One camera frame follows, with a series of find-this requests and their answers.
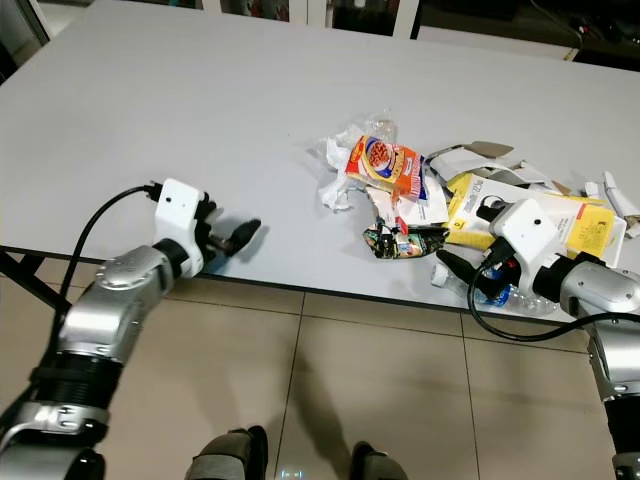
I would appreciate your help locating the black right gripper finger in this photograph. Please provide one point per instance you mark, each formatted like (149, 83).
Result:
(457, 265)
(496, 212)

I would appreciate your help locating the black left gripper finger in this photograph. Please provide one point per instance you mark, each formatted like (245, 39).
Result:
(209, 210)
(242, 237)

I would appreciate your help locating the yellow and white box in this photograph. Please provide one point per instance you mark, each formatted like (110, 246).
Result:
(595, 235)

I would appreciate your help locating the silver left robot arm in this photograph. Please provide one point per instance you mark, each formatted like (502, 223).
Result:
(120, 300)

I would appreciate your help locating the dark colourful crumpled wrapper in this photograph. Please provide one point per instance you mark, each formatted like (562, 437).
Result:
(405, 240)

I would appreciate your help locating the torn brown white cardboard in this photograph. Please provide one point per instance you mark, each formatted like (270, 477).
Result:
(470, 158)

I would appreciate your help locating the white and blue paper card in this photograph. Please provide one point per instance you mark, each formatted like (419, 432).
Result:
(428, 208)

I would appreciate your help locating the white folding table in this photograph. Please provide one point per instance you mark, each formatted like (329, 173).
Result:
(210, 100)

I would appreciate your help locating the white crumpled plastic wrapper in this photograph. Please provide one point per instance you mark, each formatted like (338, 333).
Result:
(335, 175)

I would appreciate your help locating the orange snack packet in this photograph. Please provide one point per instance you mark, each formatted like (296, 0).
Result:
(390, 165)

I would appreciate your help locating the robot left leg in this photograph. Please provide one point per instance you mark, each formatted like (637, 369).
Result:
(225, 455)

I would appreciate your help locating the robot leg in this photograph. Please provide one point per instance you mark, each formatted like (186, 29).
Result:
(375, 465)
(225, 455)

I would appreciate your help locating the robot right leg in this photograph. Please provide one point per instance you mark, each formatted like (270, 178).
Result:
(375, 465)

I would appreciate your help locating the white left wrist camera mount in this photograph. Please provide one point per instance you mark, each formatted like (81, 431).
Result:
(180, 210)

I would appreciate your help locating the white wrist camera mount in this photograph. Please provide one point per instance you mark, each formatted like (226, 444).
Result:
(530, 235)
(180, 210)

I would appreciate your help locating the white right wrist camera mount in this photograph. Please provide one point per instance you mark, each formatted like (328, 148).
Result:
(530, 235)

